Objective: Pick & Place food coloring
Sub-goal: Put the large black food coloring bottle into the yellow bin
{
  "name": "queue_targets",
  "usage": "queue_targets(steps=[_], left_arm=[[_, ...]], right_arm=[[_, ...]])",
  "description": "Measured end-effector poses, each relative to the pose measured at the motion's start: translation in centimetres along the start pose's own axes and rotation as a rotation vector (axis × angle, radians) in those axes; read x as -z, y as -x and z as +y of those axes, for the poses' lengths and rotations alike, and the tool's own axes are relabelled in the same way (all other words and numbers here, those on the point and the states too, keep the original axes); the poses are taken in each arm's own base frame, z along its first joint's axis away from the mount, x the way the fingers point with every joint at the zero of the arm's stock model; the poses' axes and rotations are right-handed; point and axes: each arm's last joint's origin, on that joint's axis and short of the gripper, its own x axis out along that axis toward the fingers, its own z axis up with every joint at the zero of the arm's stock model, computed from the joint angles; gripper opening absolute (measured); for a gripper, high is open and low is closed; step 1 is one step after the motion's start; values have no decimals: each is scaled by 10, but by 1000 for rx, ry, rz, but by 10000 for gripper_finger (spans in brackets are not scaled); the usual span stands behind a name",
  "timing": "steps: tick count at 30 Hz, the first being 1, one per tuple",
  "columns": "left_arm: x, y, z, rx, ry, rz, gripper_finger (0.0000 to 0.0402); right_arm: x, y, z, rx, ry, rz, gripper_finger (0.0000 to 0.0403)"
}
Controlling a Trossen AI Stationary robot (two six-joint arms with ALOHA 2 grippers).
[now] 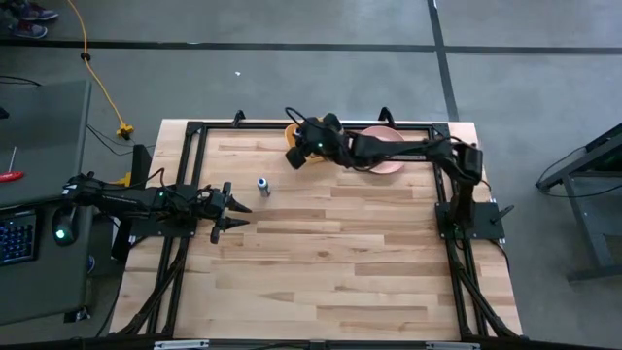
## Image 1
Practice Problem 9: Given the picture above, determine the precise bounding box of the black lever handle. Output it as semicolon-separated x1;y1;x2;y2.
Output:
489;204;516;227

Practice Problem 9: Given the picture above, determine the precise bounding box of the black aluminium table frame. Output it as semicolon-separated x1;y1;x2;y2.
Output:
116;120;525;341

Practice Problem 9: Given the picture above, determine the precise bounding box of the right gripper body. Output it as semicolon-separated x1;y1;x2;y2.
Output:
303;115;347;157

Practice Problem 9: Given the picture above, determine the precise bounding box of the black box beside table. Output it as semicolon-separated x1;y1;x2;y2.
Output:
110;143;154;263

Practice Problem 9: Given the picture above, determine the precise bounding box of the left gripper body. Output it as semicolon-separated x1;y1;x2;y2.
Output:
193;182;235;247

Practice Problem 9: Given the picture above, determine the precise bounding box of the black metal stand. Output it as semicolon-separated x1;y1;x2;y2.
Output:
536;121;622;284

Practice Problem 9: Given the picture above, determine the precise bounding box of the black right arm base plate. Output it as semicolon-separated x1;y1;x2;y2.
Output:
435;201;506;243

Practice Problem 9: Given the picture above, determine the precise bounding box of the person's shoe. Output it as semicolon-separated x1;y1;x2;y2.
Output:
8;21;49;39
12;2;59;21

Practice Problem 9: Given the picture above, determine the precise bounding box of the grey desk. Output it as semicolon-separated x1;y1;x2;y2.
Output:
0;80;93;327

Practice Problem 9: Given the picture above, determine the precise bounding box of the yellow plastic bin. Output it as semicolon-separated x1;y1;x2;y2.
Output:
284;115;349;166

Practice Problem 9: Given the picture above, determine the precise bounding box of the red handled screwdriver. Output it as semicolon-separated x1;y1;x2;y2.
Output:
0;147;25;185

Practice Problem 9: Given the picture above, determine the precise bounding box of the silver metal bracket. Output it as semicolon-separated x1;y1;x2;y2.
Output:
153;339;211;350

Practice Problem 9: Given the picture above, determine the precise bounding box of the pink round plate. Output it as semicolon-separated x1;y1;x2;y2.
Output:
359;125;407;175

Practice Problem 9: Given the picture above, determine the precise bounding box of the yellow extension cable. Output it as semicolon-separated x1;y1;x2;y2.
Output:
65;0;135;141

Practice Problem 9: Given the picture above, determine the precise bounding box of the black keyboard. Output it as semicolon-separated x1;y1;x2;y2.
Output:
0;211;38;267

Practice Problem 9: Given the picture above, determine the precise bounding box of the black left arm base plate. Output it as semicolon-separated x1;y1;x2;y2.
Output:
126;216;198;240

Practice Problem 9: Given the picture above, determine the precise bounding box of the black computer mouse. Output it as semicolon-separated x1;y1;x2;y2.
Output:
51;203;81;248

